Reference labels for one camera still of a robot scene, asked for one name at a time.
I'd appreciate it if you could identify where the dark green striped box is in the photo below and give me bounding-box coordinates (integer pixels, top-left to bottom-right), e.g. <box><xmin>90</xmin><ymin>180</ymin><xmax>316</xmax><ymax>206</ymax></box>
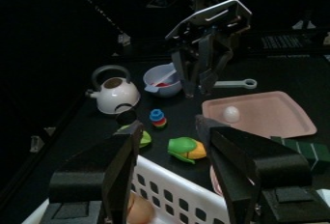
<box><xmin>269</xmin><ymin>135</ymin><xmax>330</xmax><ymax>175</ymax></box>

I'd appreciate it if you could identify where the pale blue toy spoon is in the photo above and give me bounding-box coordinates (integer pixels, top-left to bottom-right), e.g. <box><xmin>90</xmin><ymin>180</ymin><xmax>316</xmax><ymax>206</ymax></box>
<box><xmin>144</xmin><ymin>68</ymin><xmax>177</xmax><ymax>94</ymax></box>

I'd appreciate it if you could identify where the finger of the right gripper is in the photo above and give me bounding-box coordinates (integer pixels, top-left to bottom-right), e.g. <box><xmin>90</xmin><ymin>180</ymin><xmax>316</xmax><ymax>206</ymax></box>
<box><xmin>169</xmin><ymin>49</ymin><xmax>200</xmax><ymax>98</ymax></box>
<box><xmin>197</xmin><ymin>34</ymin><xmax>234</xmax><ymax>96</ymax></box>

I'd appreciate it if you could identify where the metal frame clamp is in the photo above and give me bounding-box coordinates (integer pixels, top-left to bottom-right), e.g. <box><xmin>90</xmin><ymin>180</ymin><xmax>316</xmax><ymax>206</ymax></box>
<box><xmin>117</xmin><ymin>32</ymin><xmax>132</xmax><ymax>47</ymax></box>

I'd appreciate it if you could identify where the grey toy wrench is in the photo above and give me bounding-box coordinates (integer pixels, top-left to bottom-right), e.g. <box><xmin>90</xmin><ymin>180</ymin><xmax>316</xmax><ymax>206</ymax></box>
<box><xmin>212</xmin><ymin>78</ymin><xmax>259</xmax><ymax>91</ymax></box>

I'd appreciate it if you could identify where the white perforated plastic basket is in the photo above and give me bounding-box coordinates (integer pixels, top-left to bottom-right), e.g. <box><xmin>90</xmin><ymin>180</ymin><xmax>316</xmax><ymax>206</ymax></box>
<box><xmin>19</xmin><ymin>154</ymin><xmax>232</xmax><ymax>224</ymax></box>

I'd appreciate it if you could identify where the metal corner bracket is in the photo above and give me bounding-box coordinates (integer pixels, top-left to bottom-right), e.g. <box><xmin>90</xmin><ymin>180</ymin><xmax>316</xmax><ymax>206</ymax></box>
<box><xmin>27</xmin><ymin>135</ymin><xmax>46</xmax><ymax>154</ymax></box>

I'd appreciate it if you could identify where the toy corn with green husk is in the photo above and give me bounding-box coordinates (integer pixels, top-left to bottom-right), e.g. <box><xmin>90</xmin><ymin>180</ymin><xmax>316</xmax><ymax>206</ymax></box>
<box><xmin>165</xmin><ymin>136</ymin><xmax>206</xmax><ymax>165</ymax></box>

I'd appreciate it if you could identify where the white toy egg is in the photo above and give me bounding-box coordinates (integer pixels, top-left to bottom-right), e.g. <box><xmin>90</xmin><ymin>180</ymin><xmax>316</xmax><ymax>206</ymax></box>
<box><xmin>221</xmin><ymin>105</ymin><xmax>241</xmax><ymax>124</ymax></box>

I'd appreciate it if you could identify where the white object at table edge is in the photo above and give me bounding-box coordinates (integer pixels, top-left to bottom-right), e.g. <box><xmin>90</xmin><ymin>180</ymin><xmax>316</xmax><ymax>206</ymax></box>
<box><xmin>315</xmin><ymin>188</ymin><xmax>330</xmax><ymax>208</ymax></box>

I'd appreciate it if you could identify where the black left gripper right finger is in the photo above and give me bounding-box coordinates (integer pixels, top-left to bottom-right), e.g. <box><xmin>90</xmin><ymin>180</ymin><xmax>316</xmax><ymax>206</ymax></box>
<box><xmin>194</xmin><ymin>114</ymin><xmax>330</xmax><ymax>224</ymax></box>

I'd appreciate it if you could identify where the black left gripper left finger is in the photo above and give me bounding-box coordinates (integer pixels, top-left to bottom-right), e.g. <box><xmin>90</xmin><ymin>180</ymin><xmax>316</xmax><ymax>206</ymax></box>
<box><xmin>39</xmin><ymin>120</ymin><xmax>145</xmax><ymax>224</ymax></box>

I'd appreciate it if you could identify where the green toy apple half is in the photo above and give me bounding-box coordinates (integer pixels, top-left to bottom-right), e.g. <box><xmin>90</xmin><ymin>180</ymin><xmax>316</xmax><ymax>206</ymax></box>
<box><xmin>117</xmin><ymin>125</ymin><xmax>153</xmax><ymax>149</ymax></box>

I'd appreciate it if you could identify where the black round knob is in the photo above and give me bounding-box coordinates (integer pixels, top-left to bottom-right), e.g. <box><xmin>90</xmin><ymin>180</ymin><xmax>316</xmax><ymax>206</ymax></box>
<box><xmin>116</xmin><ymin>109</ymin><xmax>138</xmax><ymax>126</ymax></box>

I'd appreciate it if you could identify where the pink toy plate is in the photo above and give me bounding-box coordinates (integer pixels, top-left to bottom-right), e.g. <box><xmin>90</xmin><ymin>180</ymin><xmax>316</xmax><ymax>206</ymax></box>
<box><xmin>208</xmin><ymin>164</ymin><xmax>225</xmax><ymax>197</ymax></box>

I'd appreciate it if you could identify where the peach round toy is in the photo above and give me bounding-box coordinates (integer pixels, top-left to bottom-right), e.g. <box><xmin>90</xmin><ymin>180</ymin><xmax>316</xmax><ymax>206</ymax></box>
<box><xmin>126</xmin><ymin>191</ymin><xmax>156</xmax><ymax>224</ymax></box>

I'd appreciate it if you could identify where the white toy kettle grey handle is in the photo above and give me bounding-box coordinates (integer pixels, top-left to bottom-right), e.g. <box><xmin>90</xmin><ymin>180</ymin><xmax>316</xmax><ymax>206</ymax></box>
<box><xmin>84</xmin><ymin>65</ymin><xmax>141</xmax><ymax>116</ymax></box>

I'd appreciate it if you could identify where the black vented panel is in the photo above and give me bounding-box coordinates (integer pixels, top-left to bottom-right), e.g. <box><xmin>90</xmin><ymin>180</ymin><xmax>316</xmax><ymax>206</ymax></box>
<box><xmin>259</xmin><ymin>34</ymin><xmax>311</xmax><ymax>50</ymax></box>

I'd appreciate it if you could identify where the pink plastic tray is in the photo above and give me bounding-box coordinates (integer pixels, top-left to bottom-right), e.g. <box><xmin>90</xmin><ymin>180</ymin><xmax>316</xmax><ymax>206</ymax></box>
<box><xmin>201</xmin><ymin>90</ymin><xmax>317</xmax><ymax>139</ymax></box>

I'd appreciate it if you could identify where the colourful stacking ring toy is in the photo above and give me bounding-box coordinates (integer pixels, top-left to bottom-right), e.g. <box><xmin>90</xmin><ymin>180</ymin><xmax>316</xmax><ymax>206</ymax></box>
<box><xmin>148</xmin><ymin>108</ymin><xmax>168</xmax><ymax>129</ymax></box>

